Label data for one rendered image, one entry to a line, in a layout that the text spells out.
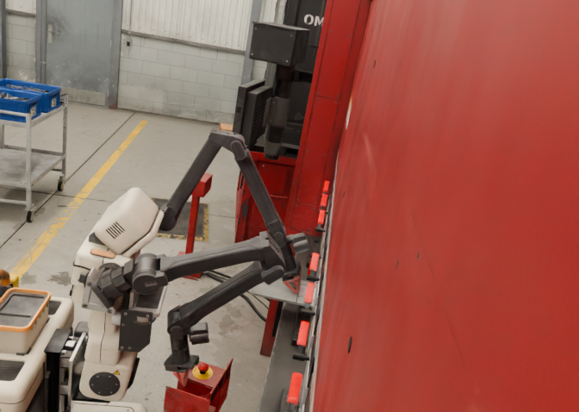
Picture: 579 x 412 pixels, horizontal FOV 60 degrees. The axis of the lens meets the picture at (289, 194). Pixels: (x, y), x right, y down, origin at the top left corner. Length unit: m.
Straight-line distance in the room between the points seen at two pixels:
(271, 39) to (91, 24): 6.35
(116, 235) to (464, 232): 1.46
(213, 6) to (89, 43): 2.07
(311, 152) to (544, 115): 2.54
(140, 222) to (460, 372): 1.45
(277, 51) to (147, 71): 6.18
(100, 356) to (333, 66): 1.70
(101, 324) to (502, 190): 1.73
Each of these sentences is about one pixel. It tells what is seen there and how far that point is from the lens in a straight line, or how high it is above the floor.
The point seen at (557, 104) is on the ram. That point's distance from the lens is 0.19.
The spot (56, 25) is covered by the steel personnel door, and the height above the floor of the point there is 1.18.
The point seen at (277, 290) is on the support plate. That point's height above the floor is 1.00.
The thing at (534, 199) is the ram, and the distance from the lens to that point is 0.18.
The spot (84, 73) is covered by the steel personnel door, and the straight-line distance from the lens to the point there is 9.07.
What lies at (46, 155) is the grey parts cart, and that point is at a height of 0.33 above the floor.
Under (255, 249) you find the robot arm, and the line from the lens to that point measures 1.49.
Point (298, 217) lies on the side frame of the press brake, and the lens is 2.83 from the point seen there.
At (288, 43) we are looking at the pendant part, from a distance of 2.80.
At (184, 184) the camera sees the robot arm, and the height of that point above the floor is 1.38.
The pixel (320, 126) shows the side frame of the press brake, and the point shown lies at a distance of 2.68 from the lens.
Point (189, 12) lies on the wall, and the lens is 8.68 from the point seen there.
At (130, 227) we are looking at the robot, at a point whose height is 1.32.
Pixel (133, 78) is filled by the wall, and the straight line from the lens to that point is 8.93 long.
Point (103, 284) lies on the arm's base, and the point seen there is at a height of 1.21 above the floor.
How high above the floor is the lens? 2.03
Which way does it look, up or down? 20 degrees down
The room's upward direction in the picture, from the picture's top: 11 degrees clockwise
